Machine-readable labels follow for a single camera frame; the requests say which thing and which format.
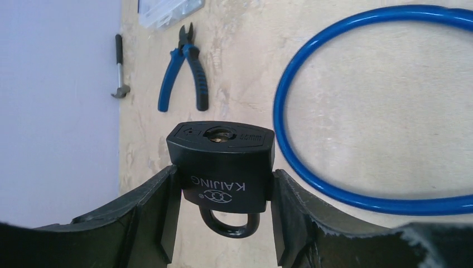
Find blue cable lock loop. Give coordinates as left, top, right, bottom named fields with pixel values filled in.
left=273, top=4, right=472, bottom=216

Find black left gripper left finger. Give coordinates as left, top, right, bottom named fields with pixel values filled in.
left=1, top=166, right=181, bottom=267

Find clear plastic screw organizer box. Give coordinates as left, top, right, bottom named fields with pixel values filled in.
left=137, top=0, right=205, bottom=29

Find black lock body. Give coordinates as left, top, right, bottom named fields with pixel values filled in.
left=166, top=121, right=275, bottom=238

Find blue handled pliers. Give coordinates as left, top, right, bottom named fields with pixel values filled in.
left=157, top=23, right=209, bottom=112

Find small black handled hammer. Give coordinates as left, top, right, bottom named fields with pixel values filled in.
left=111, top=34, right=131, bottom=99

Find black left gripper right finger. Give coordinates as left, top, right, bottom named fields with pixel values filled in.
left=271, top=170, right=472, bottom=267

